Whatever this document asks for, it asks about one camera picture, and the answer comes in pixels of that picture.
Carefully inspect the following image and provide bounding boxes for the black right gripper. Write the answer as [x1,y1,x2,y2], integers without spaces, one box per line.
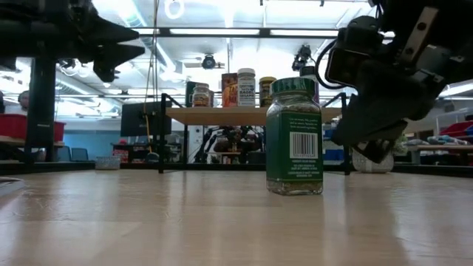
[330,6,456,165]

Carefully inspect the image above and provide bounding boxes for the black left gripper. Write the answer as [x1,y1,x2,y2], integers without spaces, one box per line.
[54,0,146,83]

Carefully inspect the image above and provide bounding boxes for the green-lidded green-label spice jar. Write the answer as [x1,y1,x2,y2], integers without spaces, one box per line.
[265,76,324,197]

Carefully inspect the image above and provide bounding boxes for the black-lidded garlic powder shaker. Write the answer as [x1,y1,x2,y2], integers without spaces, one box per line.
[299,65,321,105]

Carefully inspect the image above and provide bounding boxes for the green black pepper tin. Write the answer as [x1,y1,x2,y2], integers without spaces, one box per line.
[185,81,203,109]

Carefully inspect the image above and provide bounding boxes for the small cork-lidded saffron jar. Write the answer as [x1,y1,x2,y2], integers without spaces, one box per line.
[191,82,213,109]

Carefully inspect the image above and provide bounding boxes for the yellow-lidded spice jar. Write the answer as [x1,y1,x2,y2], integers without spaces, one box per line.
[259,75,278,109]

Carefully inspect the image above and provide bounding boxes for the orange taco seasoning packet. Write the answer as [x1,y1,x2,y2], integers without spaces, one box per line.
[221,72,239,109]

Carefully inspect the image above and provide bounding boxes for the white-lidded bagel seasoning jar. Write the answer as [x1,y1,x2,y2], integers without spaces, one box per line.
[236,67,257,109]

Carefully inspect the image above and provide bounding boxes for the wooden shelf riser black legs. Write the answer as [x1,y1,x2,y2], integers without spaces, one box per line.
[157,92,350,175]

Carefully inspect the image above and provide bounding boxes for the green succulent in white pot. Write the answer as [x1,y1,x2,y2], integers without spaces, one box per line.
[350,134,409,174]

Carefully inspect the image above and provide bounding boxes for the pile of cloths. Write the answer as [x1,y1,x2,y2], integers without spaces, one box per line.
[409,134,465,147]

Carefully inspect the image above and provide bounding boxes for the background wooden table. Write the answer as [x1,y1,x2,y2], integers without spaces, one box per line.
[406,143,473,166]

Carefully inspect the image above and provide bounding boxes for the black monitor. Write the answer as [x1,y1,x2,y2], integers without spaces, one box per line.
[120,101,173,138]

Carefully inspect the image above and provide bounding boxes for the red and blue bag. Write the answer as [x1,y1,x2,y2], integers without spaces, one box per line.
[438,120,473,139]

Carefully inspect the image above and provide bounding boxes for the person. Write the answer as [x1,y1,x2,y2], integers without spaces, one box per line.
[14,89,31,116]

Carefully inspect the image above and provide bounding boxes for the blue chairs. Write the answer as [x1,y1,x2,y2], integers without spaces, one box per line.
[56,146,90,163]

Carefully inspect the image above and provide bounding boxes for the red storage bin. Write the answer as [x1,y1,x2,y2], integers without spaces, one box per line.
[0,113,67,143]

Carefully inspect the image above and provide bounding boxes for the background robot station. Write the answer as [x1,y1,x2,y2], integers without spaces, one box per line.
[194,125,268,164]

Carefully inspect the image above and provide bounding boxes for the white ring light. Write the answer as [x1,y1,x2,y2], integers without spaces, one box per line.
[163,0,186,21]

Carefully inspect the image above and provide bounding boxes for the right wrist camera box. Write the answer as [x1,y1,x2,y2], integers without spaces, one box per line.
[324,16,384,89]

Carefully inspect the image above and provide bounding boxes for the hanging black camera with cable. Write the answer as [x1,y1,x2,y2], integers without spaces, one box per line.
[290,44,318,73]

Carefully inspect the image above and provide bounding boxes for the black metal rig frame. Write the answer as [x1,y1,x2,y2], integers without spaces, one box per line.
[84,25,473,179]

